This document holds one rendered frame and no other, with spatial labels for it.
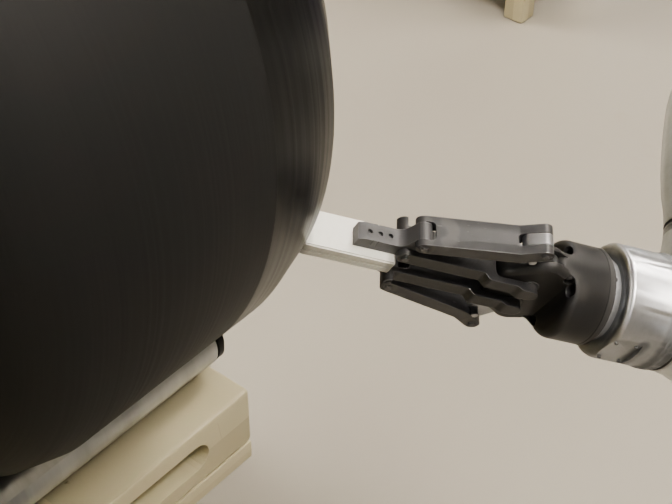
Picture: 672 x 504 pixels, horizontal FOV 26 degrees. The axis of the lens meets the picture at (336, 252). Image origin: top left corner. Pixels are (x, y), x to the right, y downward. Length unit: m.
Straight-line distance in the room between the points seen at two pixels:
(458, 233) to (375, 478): 1.24
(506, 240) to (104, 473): 0.35
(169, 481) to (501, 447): 1.20
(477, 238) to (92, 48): 0.38
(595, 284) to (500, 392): 1.31
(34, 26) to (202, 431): 0.49
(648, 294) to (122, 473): 0.41
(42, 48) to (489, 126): 2.26
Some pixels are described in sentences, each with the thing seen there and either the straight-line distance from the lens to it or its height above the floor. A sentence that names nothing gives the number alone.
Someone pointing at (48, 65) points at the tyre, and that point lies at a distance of 0.73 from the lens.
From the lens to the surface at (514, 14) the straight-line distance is 3.28.
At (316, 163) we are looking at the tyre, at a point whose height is 1.16.
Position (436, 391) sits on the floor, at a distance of 2.37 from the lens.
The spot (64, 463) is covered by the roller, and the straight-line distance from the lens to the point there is 1.07.
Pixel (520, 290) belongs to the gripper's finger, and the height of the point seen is 0.99.
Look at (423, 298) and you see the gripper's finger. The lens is 1.09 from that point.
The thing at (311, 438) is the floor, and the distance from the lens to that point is 2.30.
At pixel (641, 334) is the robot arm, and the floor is 0.96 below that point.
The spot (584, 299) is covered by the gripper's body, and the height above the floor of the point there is 0.99.
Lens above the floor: 1.70
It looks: 40 degrees down
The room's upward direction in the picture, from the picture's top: straight up
